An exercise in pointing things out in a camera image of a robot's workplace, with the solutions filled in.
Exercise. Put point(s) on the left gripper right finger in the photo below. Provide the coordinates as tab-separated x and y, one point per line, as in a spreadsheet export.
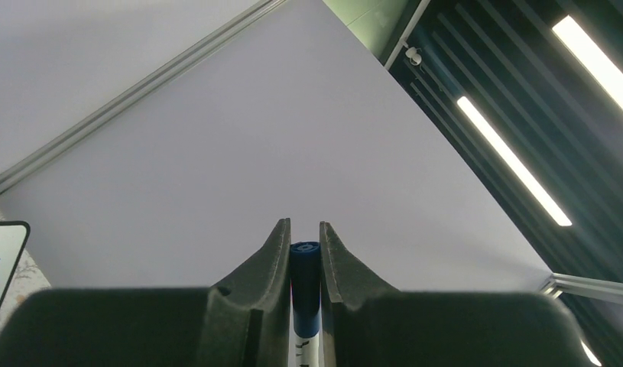
368	322

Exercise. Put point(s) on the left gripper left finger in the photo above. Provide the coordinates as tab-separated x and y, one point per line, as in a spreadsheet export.
242	320

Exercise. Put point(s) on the white whiteboard marker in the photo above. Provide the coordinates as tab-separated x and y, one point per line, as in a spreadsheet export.
307	351

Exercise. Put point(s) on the blue marker cap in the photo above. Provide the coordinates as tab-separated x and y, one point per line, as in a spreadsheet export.
305	279

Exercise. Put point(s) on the black framed whiteboard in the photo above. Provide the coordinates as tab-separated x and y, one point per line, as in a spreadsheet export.
13	238

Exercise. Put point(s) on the floral tablecloth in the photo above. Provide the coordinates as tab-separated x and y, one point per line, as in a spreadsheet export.
27	280

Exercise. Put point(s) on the long ceiling light strip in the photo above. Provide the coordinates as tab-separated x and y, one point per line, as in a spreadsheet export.
514	163

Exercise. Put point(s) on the aluminium frame post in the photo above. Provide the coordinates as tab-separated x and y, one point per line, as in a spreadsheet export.
180	64

